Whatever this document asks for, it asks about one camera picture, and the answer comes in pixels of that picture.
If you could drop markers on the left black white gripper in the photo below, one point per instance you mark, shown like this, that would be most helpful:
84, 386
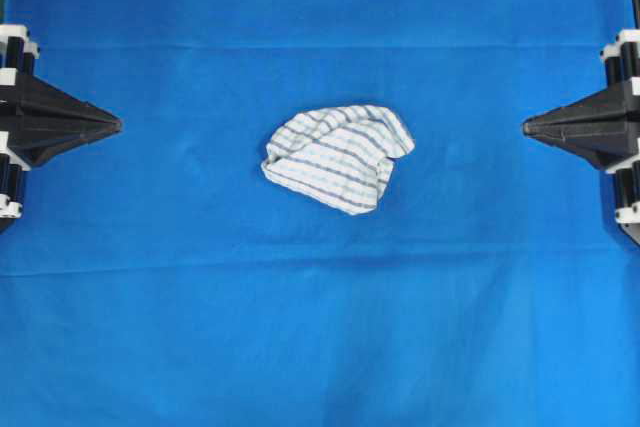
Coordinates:
26, 149

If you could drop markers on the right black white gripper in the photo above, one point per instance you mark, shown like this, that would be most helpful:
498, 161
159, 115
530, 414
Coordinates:
614, 149

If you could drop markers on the white blue-striped towel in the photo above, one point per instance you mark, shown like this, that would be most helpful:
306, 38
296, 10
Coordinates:
342, 157

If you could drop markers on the blue table cloth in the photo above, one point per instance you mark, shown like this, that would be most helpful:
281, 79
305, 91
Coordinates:
158, 278

